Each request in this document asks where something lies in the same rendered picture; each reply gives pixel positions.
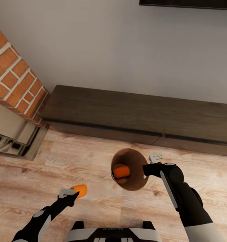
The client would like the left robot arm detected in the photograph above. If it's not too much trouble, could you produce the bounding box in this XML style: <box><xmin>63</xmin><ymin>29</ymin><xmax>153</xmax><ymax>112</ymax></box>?
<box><xmin>12</xmin><ymin>189</ymin><xmax>80</xmax><ymax>242</ymax></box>

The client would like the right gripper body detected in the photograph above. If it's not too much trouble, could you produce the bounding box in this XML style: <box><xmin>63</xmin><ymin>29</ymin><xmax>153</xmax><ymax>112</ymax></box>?
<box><xmin>143</xmin><ymin>162</ymin><xmax>162</xmax><ymax>177</ymax></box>

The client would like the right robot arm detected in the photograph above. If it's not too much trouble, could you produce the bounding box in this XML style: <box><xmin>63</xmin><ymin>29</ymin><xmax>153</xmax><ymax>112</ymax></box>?
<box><xmin>143</xmin><ymin>154</ymin><xmax>225</xmax><ymax>242</ymax></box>

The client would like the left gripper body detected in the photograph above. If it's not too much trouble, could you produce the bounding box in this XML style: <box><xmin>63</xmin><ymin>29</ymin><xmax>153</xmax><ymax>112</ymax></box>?
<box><xmin>54</xmin><ymin>195</ymin><xmax>75</xmax><ymax>213</ymax></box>

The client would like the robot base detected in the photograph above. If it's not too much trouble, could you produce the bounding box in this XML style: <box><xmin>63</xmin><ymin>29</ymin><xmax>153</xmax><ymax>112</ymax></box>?
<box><xmin>65</xmin><ymin>221</ymin><xmax>162</xmax><ymax>242</ymax></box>

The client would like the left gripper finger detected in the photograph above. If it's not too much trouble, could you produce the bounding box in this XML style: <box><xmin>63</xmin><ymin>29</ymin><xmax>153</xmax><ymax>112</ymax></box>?
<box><xmin>73</xmin><ymin>192</ymin><xmax>80</xmax><ymax>200</ymax></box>

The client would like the trash can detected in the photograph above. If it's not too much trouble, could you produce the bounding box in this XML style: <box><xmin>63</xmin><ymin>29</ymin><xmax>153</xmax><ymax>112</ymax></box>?
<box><xmin>111</xmin><ymin>148</ymin><xmax>149</xmax><ymax>192</ymax></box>

